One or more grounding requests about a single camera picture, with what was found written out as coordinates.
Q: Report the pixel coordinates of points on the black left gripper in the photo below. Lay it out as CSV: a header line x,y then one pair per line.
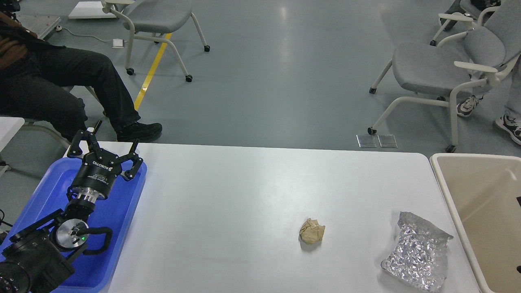
x,y
100,168

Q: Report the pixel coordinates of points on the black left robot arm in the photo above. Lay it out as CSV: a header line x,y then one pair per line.
x,y
41,255

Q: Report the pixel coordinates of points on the white side table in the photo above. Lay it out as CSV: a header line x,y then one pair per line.
x,y
9,126

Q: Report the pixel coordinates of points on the seated person dark clothes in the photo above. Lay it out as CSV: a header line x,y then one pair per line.
x,y
34,74

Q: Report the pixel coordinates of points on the white floor socket box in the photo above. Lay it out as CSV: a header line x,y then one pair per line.
x,y
118,43

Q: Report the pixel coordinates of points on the grey office chair left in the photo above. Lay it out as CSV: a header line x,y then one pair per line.
x,y
152,19

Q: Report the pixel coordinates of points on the grey office chair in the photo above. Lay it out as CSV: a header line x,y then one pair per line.
x,y
152,19
483,55
470,12

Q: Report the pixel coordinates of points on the crumpled brown paper ball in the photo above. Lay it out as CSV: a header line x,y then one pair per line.
x,y
311,231

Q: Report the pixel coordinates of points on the metal floor plate left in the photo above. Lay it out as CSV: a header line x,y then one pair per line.
x,y
366,141

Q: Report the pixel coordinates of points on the metal floor plate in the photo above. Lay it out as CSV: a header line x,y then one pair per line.
x,y
366,141
387,141

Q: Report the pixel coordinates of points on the metal floor plate right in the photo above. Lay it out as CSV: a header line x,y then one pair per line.
x,y
387,141

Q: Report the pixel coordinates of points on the silver foil bag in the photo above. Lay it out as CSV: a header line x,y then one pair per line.
x,y
420,257

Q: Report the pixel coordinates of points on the grey office chair middle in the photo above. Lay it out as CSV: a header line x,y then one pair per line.
x,y
483,55

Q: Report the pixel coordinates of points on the beige plastic bin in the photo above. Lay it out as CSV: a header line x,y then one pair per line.
x,y
480,191

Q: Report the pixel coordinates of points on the grey office chair right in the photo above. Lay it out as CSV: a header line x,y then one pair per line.
x,y
470,12

